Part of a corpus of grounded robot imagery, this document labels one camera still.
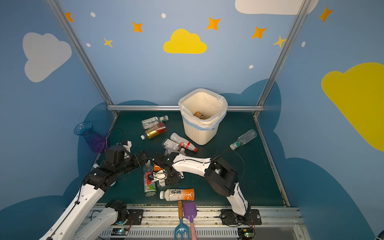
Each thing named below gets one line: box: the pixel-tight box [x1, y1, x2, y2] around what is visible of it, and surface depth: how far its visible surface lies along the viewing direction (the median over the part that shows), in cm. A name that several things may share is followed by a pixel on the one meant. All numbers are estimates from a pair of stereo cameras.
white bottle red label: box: [170, 132, 198, 153], surface depth 101 cm
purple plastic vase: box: [74, 121, 107, 154], surface depth 88 cm
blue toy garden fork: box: [174, 200, 190, 240], surface depth 73 cm
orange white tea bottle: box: [159, 188, 195, 202], surface depth 80 cm
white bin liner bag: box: [178, 88, 228, 131], surface depth 92 cm
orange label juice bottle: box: [153, 164, 162, 172], surface depth 90 cm
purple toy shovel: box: [183, 202, 197, 240], surface depth 77 cm
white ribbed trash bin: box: [178, 88, 228, 146], surface depth 95 cm
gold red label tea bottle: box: [140, 122, 167, 140], surface depth 106 cm
